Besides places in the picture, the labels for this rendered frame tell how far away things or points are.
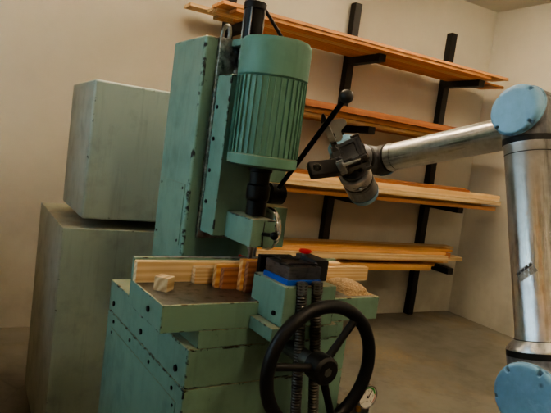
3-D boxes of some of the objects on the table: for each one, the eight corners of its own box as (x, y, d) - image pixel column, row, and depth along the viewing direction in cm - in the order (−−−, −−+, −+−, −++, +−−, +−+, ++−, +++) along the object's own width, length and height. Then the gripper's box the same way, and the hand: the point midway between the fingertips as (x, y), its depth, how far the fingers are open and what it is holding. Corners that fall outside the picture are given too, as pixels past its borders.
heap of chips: (348, 296, 141) (349, 285, 141) (319, 283, 152) (320, 273, 151) (372, 295, 146) (374, 284, 146) (343, 282, 156) (344, 272, 156)
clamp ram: (269, 299, 126) (275, 260, 125) (252, 290, 132) (257, 253, 131) (301, 298, 131) (307, 260, 130) (284, 289, 137) (289, 254, 136)
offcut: (166, 292, 122) (168, 279, 122) (152, 289, 123) (154, 275, 123) (173, 289, 126) (175, 275, 125) (160, 287, 126) (161, 273, 126)
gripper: (359, 134, 157) (343, 96, 140) (382, 193, 148) (368, 159, 131) (330, 146, 159) (311, 110, 142) (352, 205, 150) (334, 173, 132)
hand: (328, 138), depth 137 cm, fingers closed on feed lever, 14 cm apart
